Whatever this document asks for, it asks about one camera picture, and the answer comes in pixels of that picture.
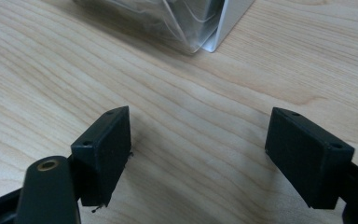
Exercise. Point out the clear plastic bag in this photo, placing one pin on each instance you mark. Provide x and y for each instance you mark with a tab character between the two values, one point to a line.
155	21

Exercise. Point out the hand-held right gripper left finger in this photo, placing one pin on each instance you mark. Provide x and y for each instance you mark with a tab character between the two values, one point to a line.
102	155

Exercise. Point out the silver metal box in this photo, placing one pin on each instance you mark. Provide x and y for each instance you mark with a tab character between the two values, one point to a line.
227	23

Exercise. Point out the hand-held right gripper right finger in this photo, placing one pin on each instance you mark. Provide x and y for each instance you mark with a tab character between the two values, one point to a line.
307	158

